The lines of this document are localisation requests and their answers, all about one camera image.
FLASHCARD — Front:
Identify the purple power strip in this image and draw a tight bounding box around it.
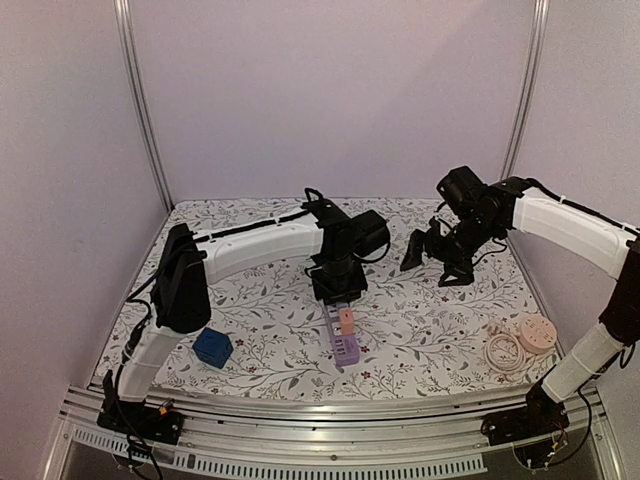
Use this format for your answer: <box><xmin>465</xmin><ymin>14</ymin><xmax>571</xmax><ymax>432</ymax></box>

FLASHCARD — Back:
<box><xmin>322</xmin><ymin>302</ymin><xmax>360</xmax><ymax>367</ymax></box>

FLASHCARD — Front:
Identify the pink plug adapter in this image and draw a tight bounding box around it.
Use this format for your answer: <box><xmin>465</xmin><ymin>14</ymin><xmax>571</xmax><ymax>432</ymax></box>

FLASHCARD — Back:
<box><xmin>338</xmin><ymin>307</ymin><xmax>355</xmax><ymax>336</ymax></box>

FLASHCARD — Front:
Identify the dark blue cube socket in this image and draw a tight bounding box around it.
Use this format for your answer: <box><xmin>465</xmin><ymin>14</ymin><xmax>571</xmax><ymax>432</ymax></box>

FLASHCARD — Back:
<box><xmin>192</xmin><ymin>327</ymin><xmax>233</xmax><ymax>369</ymax></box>

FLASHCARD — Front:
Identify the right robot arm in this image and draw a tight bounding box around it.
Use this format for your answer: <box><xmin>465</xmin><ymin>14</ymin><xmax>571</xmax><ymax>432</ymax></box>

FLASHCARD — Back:
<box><xmin>392</xmin><ymin>167</ymin><xmax>639</xmax><ymax>436</ymax></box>

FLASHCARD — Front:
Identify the right aluminium frame post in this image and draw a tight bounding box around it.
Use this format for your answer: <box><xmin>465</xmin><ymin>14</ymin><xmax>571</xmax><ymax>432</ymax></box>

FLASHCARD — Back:
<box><xmin>500</xmin><ymin>0</ymin><xmax>550</xmax><ymax>179</ymax></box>

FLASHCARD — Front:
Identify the floral table cloth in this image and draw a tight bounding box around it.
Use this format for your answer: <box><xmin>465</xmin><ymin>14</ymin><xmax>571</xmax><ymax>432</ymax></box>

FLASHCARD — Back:
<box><xmin>102</xmin><ymin>197</ymin><xmax>571</xmax><ymax>401</ymax></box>

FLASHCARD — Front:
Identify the left aluminium frame post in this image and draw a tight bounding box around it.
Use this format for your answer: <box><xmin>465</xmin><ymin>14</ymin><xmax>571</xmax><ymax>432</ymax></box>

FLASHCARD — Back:
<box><xmin>113</xmin><ymin>0</ymin><xmax>175</xmax><ymax>213</ymax></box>

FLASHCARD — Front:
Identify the aluminium front rail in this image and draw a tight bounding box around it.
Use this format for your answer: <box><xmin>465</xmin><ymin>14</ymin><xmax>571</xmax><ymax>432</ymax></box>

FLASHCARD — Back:
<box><xmin>42</xmin><ymin>384</ymin><xmax>626</xmax><ymax>480</ymax></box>

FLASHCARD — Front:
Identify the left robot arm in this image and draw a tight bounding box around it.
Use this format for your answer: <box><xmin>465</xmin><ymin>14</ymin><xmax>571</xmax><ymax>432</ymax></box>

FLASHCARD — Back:
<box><xmin>102</xmin><ymin>188</ymin><xmax>390</xmax><ymax>434</ymax></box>

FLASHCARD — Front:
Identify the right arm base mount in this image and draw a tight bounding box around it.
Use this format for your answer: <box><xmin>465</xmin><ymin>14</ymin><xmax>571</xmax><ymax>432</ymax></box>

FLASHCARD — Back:
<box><xmin>480</xmin><ymin>384</ymin><xmax>570</xmax><ymax>446</ymax></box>

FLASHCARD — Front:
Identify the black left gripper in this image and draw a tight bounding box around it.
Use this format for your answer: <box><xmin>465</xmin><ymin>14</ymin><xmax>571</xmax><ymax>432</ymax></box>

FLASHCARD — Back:
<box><xmin>311</xmin><ymin>257</ymin><xmax>369</xmax><ymax>309</ymax></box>

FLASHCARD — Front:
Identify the aluminium frame post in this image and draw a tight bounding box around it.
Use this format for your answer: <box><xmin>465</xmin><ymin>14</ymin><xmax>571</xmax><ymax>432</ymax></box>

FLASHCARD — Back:
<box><xmin>113</xmin><ymin>0</ymin><xmax>175</xmax><ymax>213</ymax></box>
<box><xmin>500</xmin><ymin>0</ymin><xmax>550</xmax><ymax>179</ymax></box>

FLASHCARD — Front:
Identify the pink round power socket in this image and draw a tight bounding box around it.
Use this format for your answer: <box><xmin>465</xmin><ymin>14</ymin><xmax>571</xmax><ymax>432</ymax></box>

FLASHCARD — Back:
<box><xmin>518</xmin><ymin>314</ymin><xmax>557</xmax><ymax>355</ymax></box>

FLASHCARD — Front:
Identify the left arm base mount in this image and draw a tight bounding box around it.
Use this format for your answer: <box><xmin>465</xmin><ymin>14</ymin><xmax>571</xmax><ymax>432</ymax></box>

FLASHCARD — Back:
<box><xmin>97</xmin><ymin>369</ymin><xmax>184</xmax><ymax>445</ymax></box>

